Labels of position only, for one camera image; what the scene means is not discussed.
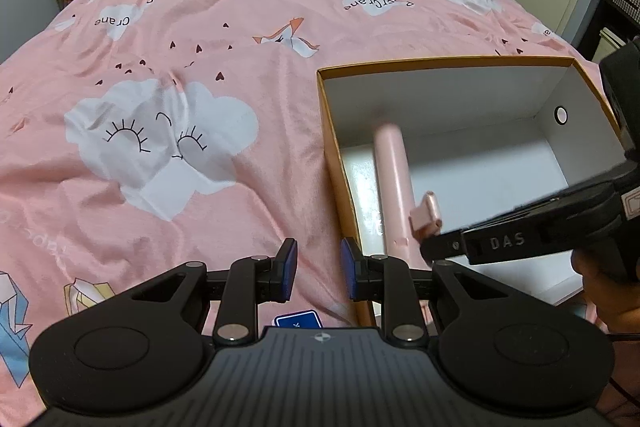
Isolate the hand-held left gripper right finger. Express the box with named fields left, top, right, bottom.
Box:
left=340, top=237, right=521, bottom=349

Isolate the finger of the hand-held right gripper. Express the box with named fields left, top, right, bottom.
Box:
left=419, top=229, right=473, bottom=266

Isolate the black cable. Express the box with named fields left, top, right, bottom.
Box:
left=607, top=329, right=640, bottom=405

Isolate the orange cardboard box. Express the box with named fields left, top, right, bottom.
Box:
left=316, top=55, right=632, bottom=329

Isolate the person's right hand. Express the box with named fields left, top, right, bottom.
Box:
left=571, top=251, right=640, bottom=333

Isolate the blue card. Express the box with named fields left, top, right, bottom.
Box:
left=273, top=310, right=326, bottom=331

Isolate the pink selfie stick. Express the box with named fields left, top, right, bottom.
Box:
left=372, top=119, right=444, bottom=258

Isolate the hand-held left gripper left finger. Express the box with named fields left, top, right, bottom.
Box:
left=120, top=238, right=299, bottom=349

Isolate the pink printed blanket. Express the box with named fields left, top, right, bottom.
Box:
left=0, top=0, right=640, bottom=413

